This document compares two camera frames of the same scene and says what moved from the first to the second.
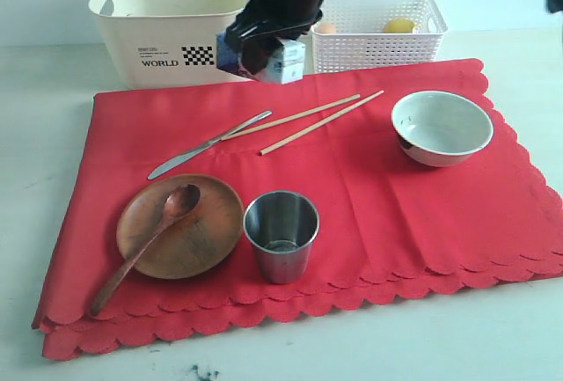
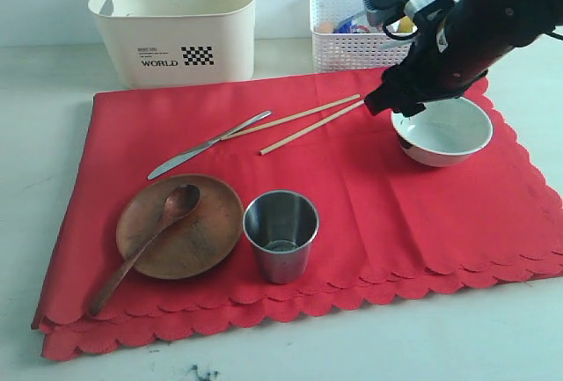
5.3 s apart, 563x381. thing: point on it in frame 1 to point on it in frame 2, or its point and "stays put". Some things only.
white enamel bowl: x=440 y=128 stays put
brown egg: x=327 y=28 stays put
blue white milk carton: x=285 y=66 to x=351 y=27
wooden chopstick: x=322 y=122 stays put
